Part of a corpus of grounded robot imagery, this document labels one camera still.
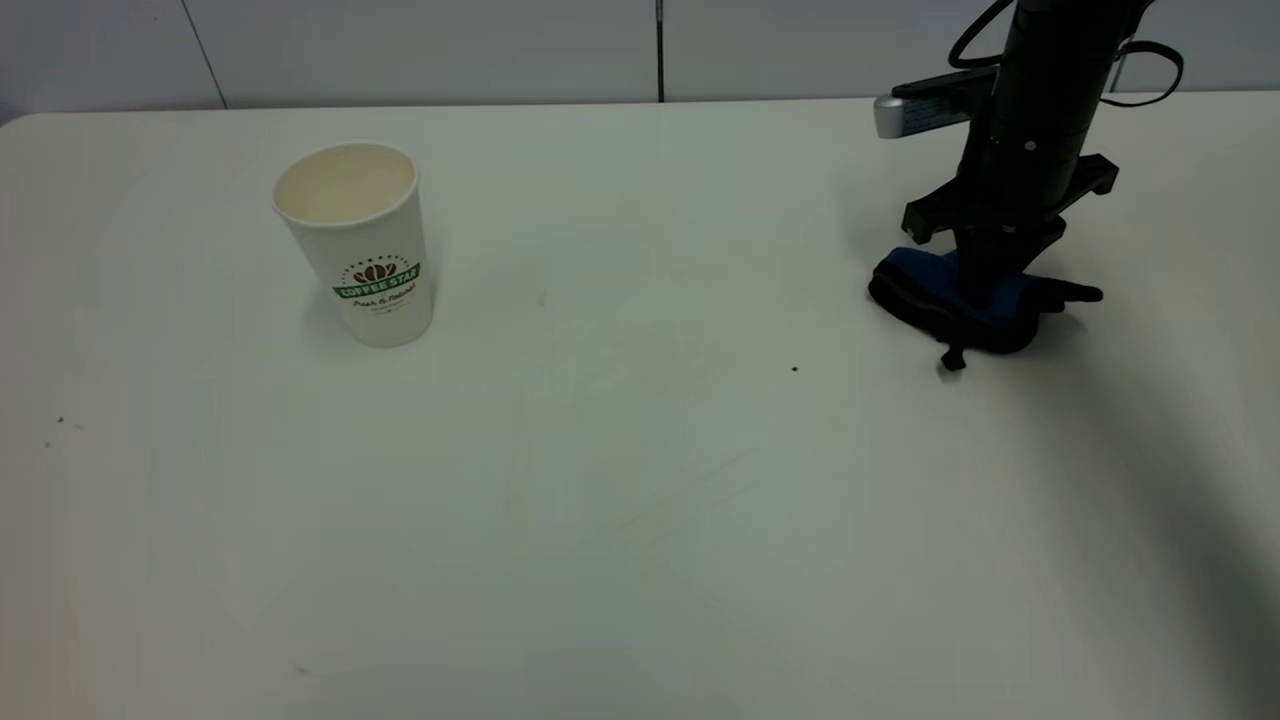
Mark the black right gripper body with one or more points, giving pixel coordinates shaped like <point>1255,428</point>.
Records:
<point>1010,170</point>

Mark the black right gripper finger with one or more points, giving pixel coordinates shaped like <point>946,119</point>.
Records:
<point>1020,260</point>
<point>975,265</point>

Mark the blue cloth with black trim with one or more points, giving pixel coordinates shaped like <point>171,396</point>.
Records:
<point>920,290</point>

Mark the white paper coffee cup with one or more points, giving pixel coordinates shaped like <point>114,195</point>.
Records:
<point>365,255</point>

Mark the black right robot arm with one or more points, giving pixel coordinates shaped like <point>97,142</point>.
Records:
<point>1060,50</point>

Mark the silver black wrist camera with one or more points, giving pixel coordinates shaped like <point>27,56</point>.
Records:
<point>925,108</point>

